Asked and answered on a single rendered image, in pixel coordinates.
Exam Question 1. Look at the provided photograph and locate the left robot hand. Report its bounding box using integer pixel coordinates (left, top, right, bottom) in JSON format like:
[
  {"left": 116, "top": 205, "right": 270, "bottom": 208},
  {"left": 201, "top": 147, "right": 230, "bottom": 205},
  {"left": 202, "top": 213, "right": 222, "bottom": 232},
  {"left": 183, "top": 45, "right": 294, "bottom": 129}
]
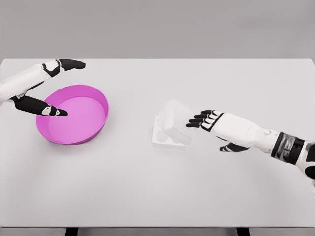
[{"left": 5, "top": 58, "right": 87, "bottom": 117}]

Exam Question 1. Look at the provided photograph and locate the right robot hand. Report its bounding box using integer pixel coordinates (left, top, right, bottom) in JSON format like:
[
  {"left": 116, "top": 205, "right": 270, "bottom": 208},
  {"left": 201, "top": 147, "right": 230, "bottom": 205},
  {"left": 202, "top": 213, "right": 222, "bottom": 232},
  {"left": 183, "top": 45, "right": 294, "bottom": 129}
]
[{"left": 185, "top": 109, "right": 262, "bottom": 153}]

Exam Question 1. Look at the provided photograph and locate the clear plastic egg box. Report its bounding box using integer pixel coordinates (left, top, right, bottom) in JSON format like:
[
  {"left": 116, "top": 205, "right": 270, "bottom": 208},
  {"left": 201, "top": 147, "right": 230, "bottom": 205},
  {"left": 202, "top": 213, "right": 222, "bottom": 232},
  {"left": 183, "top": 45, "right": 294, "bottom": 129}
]
[{"left": 151, "top": 99, "right": 195, "bottom": 153}]

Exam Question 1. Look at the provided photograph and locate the pink round bowl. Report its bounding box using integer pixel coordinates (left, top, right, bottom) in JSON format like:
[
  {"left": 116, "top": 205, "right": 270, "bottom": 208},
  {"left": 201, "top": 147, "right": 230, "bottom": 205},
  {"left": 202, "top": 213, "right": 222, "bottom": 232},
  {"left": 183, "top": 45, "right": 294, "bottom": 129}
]
[{"left": 35, "top": 84, "right": 110, "bottom": 145}]

